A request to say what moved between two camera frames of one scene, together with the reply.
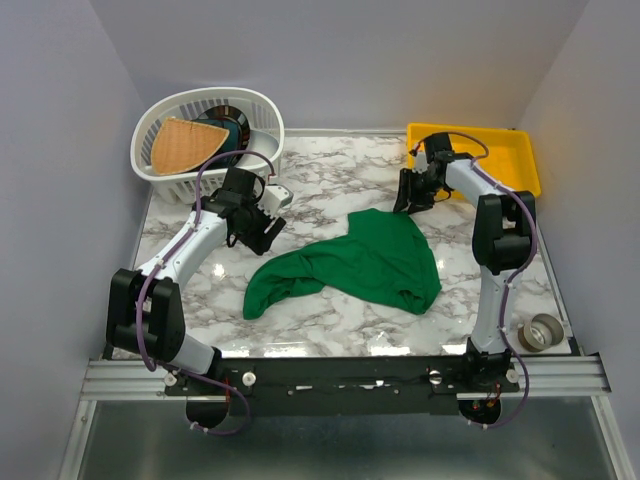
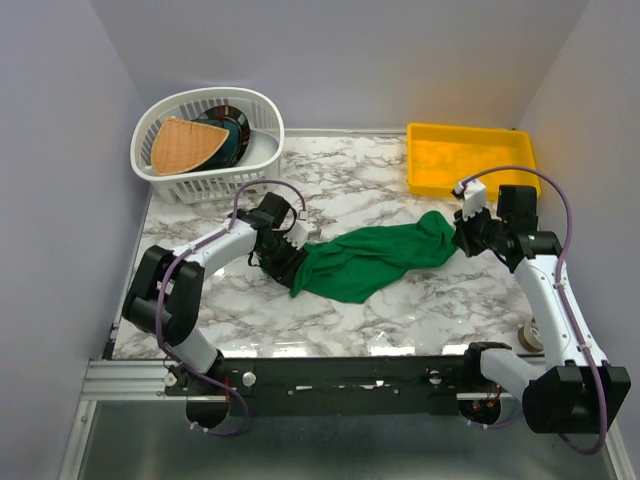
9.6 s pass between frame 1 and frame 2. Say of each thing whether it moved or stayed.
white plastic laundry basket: stayed
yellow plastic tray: stayed
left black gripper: moved
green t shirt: moved
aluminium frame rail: stayed
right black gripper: moved
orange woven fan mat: stayed
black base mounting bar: stayed
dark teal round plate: stayed
